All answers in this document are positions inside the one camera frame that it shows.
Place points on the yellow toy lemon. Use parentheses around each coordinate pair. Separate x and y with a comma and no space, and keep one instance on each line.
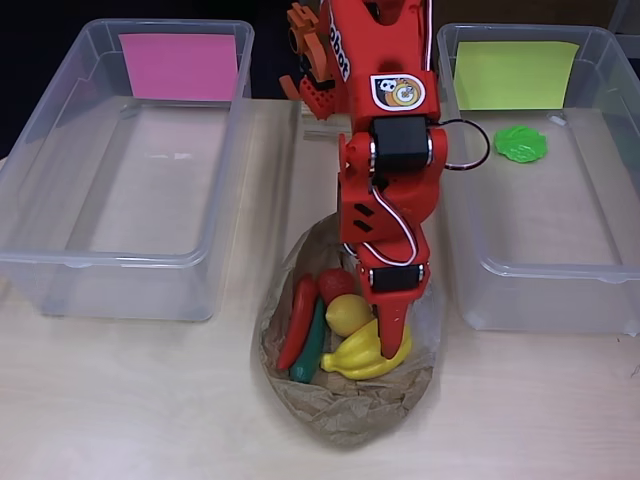
(347,315)

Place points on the red toy strawberry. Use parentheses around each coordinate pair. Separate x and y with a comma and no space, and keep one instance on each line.
(336,284)

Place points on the red robot arm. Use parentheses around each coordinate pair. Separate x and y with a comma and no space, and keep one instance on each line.
(385,65)

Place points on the orange printed clamp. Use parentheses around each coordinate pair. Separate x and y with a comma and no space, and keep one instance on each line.
(300,20)

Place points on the pink paper note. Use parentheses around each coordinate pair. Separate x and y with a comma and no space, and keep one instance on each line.
(180,67)

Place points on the crumpled brown paper bag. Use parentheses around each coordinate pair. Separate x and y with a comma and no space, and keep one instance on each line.
(350,415)

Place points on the green toy lettuce leaf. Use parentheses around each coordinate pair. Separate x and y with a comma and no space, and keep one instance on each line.
(520,145)

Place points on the clear plastic bin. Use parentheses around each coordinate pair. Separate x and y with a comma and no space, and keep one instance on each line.
(545,225)
(125,225)

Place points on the yellow toy banana bunch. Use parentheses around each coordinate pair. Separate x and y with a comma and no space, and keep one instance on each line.
(360,357)

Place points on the red toy chili pepper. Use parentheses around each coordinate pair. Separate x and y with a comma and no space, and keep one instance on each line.
(299,320)

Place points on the yellow paper note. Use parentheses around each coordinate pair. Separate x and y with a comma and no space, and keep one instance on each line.
(515,75)

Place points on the green toy cucumber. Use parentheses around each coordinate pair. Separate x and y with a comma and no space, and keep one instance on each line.
(311,350)

